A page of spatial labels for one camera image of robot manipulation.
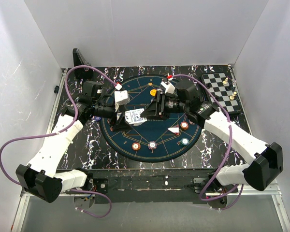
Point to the orange big blind button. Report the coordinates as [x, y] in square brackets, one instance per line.
[153, 92]

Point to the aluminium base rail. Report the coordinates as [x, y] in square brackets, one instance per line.
[153, 210]

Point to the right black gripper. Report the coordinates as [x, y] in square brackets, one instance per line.
[156, 109]

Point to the white-blue poker chip stack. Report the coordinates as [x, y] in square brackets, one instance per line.
[152, 145]

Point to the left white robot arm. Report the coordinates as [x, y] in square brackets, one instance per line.
[39, 177]

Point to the black rail end knob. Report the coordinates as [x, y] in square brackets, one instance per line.
[56, 89]

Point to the orange poker chip stack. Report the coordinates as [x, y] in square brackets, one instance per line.
[136, 146]

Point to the blue playing card deck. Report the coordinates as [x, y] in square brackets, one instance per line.
[133, 122]

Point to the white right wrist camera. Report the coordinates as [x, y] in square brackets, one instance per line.
[169, 87]

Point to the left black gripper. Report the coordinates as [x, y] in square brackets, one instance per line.
[121, 124]

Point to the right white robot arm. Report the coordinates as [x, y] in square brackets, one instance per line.
[264, 162]

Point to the green poker chip stack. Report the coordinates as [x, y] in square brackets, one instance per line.
[184, 141]

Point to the round blue poker mat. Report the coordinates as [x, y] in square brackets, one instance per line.
[168, 144]

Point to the blue-backed playing cards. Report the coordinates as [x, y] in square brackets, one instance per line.
[136, 114]

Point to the black card shoe stand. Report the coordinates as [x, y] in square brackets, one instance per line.
[78, 60]

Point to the black white chess board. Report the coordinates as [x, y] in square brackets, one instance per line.
[224, 94]

